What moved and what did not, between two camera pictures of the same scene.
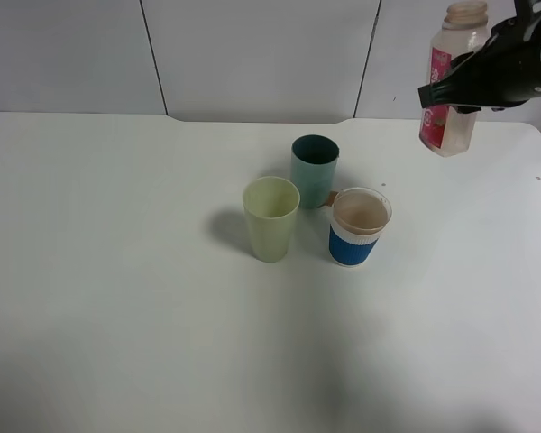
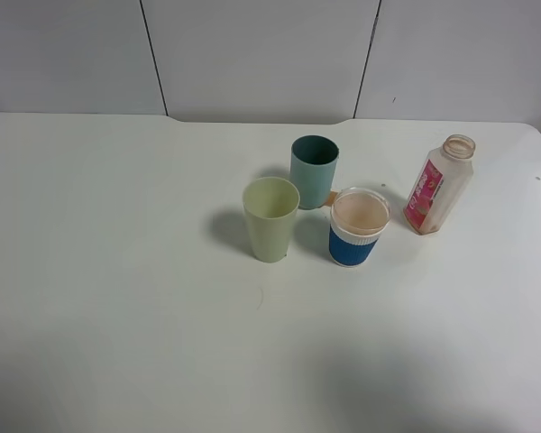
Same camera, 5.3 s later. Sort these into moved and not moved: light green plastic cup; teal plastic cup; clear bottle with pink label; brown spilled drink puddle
Moved: clear bottle with pink label
Not moved: brown spilled drink puddle; light green plastic cup; teal plastic cup
